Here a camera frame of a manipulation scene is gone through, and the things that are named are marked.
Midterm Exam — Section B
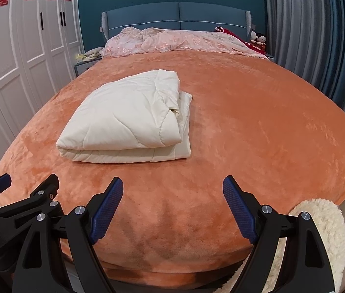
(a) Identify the cream quilted jacket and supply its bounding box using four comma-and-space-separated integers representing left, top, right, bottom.
56, 70, 192, 164

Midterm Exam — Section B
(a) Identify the cream fluffy fleece sleeve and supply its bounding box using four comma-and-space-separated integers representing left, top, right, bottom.
215, 198, 345, 293

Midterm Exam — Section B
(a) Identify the bedside table with clutter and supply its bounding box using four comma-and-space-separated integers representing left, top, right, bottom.
74, 47, 103, 77

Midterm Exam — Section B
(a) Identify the white wardrobe with red decals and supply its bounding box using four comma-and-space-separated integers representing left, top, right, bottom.
0, 0, 84, 160

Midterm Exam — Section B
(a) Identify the orange plush bed blanket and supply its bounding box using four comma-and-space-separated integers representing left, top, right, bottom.
0, 51, 345, 288

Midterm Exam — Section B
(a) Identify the pink floral duvet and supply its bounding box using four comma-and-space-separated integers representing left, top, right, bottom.
100, 27, 267, 60

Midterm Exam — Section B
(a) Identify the blue upholstered headboard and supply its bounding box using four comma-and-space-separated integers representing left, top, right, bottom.
100, 2, 252, 40

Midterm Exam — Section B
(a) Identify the red plush toy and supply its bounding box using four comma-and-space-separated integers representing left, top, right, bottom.
215, 26, 266, 55

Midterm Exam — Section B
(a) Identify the grey blue curtain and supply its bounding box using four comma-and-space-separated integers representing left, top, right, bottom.
266, 0, 345, 112

